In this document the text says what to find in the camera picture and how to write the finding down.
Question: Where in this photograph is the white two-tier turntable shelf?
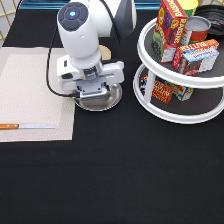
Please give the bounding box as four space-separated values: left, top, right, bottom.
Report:
133 18 224 124

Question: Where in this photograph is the red butter box upper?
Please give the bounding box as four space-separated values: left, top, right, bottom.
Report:
173 39 219 69

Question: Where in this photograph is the red raisins box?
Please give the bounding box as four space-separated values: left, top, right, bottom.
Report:
152 0 188 63

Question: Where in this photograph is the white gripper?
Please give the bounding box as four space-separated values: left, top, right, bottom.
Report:
57 55 124 91

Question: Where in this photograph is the beige woven placemat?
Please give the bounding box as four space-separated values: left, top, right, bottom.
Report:
0 47 75 142

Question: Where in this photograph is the black bowl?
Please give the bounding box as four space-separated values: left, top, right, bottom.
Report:
195 5 224 36

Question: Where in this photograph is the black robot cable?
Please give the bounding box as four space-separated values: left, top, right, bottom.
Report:
45 19 81 99

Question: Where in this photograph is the red labelled tin can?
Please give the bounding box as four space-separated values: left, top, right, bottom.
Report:
180 16 211 45

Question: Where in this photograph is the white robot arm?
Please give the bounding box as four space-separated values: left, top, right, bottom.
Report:
57 0 137 97

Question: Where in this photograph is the round wooden coaster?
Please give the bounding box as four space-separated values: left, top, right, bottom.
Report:
99 45 111 60

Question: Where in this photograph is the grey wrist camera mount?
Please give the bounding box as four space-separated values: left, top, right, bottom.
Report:
76 80 107 98

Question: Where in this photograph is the yellow blue box lower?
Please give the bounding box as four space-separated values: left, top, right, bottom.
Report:
156 77 195 102

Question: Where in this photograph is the round silver metal plate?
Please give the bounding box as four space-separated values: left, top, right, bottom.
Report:
75 84 122 111

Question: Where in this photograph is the yellow green container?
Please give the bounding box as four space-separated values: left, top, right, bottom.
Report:
177 0 198 17

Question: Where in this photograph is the red butter box lower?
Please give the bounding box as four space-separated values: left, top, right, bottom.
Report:
140 75 173 103

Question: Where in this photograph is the red butter box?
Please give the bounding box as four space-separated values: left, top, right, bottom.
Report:
140 75 173 103
173 39 219 69

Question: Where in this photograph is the blue and brown box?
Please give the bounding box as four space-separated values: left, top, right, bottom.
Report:
177 47 219 75

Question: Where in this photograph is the knife with wooden handle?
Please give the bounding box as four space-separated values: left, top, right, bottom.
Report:
0 124 57 130

